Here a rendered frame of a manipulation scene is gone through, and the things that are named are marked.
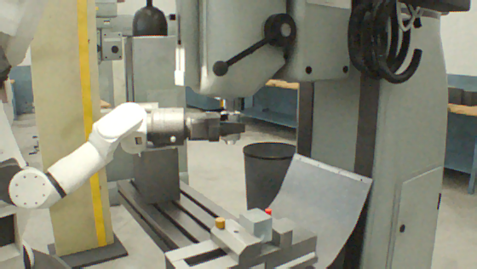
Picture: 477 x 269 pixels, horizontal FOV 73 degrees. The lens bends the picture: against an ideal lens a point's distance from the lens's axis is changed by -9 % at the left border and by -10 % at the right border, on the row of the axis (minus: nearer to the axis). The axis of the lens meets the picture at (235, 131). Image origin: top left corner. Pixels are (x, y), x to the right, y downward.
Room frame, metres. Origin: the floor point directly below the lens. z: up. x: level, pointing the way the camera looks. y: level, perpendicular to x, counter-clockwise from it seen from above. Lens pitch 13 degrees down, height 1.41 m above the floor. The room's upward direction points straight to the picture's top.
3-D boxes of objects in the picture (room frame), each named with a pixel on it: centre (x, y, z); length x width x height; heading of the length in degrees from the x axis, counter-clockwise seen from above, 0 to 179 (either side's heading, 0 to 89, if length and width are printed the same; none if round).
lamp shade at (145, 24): (0.73, 0.17, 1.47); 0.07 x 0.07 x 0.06
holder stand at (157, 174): (1.22, 0.29, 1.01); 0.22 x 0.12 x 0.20; 26
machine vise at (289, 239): (0.73, -0.02, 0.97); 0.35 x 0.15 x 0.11; 122
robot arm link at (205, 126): (0.82, 0.10, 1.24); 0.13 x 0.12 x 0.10; 9
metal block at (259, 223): (0.74, -0.05, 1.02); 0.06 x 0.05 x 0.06; 32
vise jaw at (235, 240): (0.71, 0.00, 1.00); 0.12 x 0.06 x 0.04; 32
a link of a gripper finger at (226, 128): (0.80, 0.01, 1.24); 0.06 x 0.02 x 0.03; 99
